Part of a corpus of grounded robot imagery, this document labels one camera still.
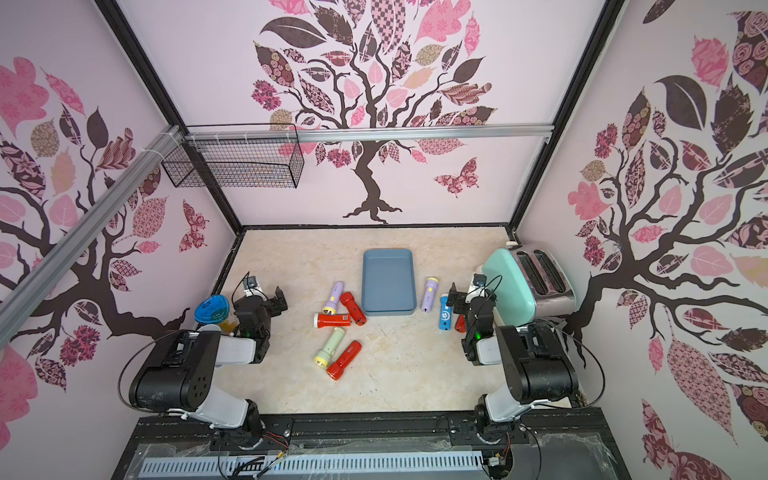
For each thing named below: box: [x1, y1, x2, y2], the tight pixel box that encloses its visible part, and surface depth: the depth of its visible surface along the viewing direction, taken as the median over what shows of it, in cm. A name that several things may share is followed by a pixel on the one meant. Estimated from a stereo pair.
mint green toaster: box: [481, 244, 577, 326], surface depth 84 cm
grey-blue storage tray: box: [362, 248, 417, 316], surface depth 103 cm
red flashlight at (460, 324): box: [454, 314, 467, 333], surface depth 93 cm
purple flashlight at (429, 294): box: [421, 277, 439, 313], surface depth 99 cm
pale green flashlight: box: [314, 327, 346, 368], surface depth 87 cm
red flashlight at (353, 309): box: [340, 292, 367, 327], surface depth 96 cm
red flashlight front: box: [326, 340, 362, 381], surface depth 85 cm
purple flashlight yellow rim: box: [322, 281, 345, 316], surface depth 97 cm
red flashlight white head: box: [314, 313, 351, 329], surface depth 93 cm
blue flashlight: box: [439, 294, 453, 331], surface depth 94 cm
